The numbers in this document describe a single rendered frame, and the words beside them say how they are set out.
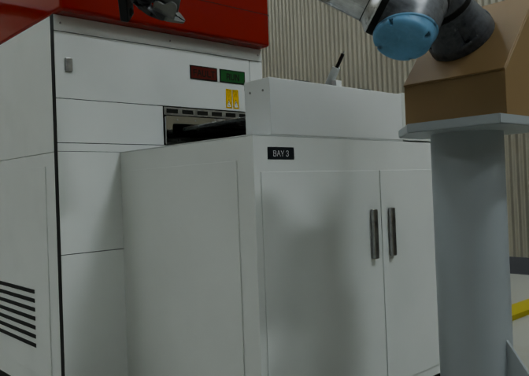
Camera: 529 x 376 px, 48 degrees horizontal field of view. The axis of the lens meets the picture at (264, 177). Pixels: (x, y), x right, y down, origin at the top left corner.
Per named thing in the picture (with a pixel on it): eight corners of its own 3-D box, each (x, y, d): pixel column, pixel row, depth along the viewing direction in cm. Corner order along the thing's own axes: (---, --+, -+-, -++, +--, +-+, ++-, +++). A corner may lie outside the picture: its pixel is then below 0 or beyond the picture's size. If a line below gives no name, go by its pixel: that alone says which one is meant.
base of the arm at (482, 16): (504, 10, 133) (487, -25, 128) (479, 57, 127) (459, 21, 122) (447, 21, 145) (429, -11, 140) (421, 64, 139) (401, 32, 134)
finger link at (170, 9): (189, 16, 153) (157, -5, 151) (179, 31, 157) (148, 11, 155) (192, 9, 155) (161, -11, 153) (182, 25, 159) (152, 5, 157)
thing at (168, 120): (164, 144, 196) (163, 116, 196) (262, 146, 226) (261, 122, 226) (167, 144, 195) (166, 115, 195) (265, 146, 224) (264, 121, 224)
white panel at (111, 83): (53, 151, 173) (49, 15, 173) (260, 154, 228) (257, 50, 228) (58, 151, 170) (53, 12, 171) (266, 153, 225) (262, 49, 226)
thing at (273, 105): (245, 138, 149) (243, 82, 149) (378, 142, 186) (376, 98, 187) (270, 134, 142) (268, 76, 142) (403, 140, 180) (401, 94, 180)
